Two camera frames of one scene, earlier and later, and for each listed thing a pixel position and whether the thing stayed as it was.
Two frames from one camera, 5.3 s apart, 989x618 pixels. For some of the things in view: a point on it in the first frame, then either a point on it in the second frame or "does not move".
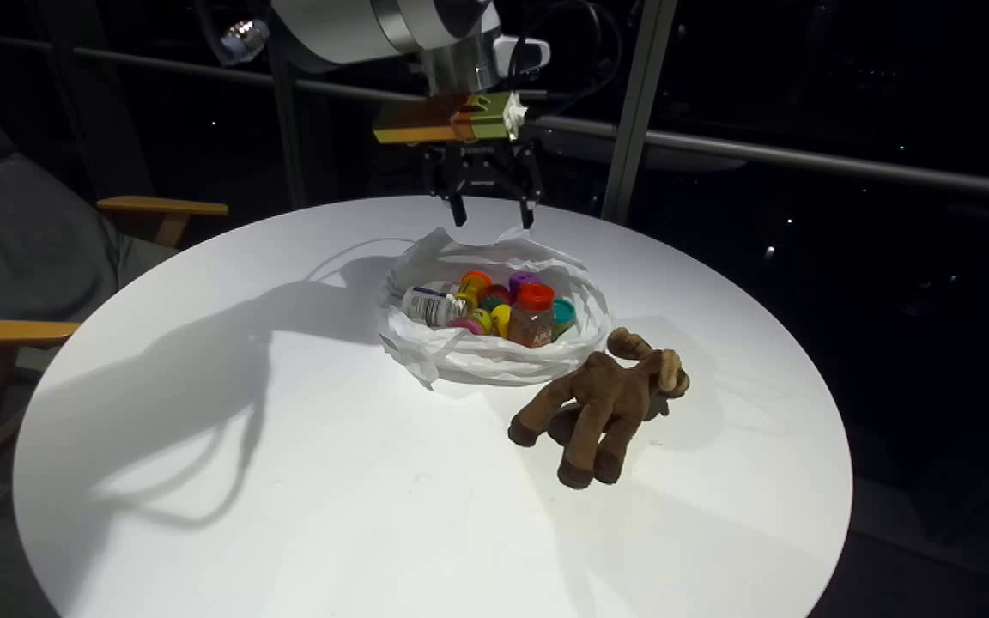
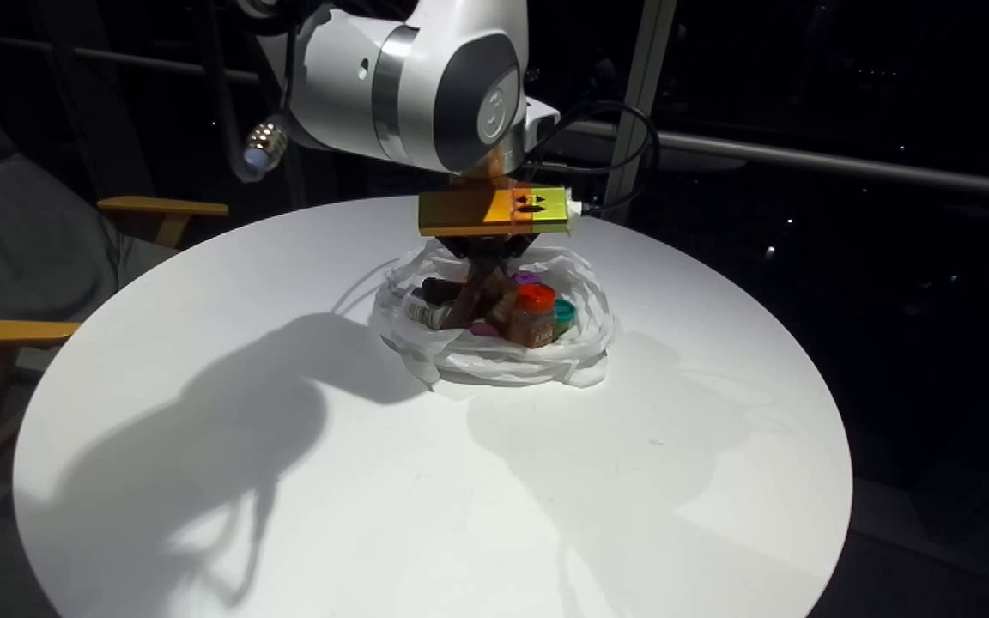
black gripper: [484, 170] to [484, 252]
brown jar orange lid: [534, 313] does not move
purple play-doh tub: [517, 281] does not move
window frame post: [639, 108] does not move
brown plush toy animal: [597, 408] to [473, 299]
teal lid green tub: [561, 318] does not move
